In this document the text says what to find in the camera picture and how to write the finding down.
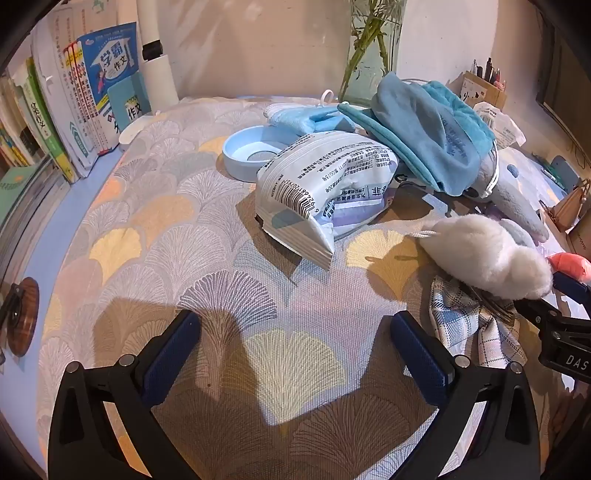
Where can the white fluffy plush toy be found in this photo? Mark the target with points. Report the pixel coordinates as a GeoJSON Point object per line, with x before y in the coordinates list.
{"type": "Point", "coordinates": [480, 254]}

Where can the black monitor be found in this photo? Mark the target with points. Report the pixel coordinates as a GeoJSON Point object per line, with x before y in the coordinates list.
{"type": "Point", "coordinates": [565, 83]}

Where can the light blue round lid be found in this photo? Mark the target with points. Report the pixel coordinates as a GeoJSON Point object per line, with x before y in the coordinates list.
{"type": "Point", "coordinates": [244, 154]}

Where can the grey-blue cloth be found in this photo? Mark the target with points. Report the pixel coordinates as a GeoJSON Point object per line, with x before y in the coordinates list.
{"type": "Point", "coordinates": [415, 129]}

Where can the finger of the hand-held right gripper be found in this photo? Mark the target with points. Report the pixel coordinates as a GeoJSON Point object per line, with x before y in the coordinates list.
{"type": "Point", "coordinates": [540, 314]}
{"type": "Point", "coordinates": [572, 287]}

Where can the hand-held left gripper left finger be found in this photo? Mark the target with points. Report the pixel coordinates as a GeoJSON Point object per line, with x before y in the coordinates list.
{"type": "Point", "coordinates": [171, 360]}

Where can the bunch of pens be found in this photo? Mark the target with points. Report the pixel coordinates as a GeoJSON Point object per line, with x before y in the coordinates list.
{"type": "Point", "coordinates": [489, 71]}

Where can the fan-patterned tablecloth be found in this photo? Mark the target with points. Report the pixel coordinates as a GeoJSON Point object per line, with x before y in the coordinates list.
{"type": "Point", "coordinates": [184, 230]}

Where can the round wooden disc with clip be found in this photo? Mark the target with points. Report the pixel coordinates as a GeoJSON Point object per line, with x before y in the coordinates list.
{"type": "Point", "coordinates": [25, 318]}

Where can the blue plush toy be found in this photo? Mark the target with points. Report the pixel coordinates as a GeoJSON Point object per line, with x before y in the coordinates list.
{"type": "Point", "coordinates": [517, 203]}

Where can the white desk lamp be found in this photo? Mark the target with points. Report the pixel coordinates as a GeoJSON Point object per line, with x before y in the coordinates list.
{"type": "Point", "coordinates": [159, 69]}

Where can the pink clay bag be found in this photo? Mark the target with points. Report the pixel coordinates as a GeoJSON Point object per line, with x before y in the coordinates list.
{"type": "Point", "coordinates": [572, 266]}

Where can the row of books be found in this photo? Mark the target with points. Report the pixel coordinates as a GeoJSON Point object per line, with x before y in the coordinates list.
{"type": "Point", "coordinates": [87, 106]}

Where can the clear plastic wrapper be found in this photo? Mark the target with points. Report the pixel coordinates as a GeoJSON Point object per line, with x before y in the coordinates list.
{"type": "Point", "coordinates": [501, 124]}

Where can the plaid cloth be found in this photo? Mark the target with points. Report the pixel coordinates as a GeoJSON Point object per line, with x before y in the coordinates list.
{"type": "Point", "coordinates": [466, 332]}

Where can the white printed plastic packet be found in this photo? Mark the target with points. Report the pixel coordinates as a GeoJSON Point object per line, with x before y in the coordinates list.
{"type": "Point", "coordinates": [323, 184]}

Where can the light blue towel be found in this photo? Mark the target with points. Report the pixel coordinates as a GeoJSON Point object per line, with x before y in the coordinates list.
{"type": "Point", "coordinates": [304, 121]}

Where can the glass vase with green stems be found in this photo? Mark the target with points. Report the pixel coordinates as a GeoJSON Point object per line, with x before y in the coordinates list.
{"type": "Point", "coordinates": [374, 60]}

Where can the wooden pen holder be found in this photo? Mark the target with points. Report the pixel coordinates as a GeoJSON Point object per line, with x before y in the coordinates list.
{"type": "Point", "coordinates": [485, 90]}

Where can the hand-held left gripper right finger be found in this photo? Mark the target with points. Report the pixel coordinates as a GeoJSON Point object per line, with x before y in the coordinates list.
{"type": "Point", "coordinates": [418, 360]}

